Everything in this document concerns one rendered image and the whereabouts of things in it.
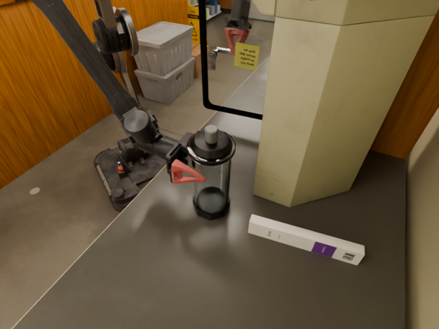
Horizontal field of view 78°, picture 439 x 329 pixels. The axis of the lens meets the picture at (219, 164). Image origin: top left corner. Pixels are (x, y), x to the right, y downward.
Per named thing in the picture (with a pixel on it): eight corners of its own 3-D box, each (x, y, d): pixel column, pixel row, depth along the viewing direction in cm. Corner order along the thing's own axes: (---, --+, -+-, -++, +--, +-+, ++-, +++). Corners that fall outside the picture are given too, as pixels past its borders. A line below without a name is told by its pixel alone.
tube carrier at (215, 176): (236, 194, 77) (243, 136, 62) (221, 224, 70) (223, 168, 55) (202, 182, 80) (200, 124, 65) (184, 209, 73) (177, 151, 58)
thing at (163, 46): (196, 57, 307) (195, 25, 285) (165, 78, 268) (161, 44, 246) (166, 50, 321) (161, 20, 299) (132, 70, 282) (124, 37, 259)
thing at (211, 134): (238, 145, 63) (240, 122, 58) (221, 172, 57) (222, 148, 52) (202, 134, 66) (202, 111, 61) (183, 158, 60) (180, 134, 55)
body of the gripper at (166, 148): (195, 132, 68) (169, 123, 69) (172, 158, 61) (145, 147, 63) (195, 151, 72) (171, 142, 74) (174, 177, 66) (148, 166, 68)
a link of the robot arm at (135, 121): (151, 112, 75) (124, 130, 74) (134, 85, 65) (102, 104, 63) (174, 141, 70) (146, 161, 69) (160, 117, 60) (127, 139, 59)
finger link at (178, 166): (215, 155, 62) (179, 141, 65) (200, 176, 58) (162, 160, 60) (213, 175, 67) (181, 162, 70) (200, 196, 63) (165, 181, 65)
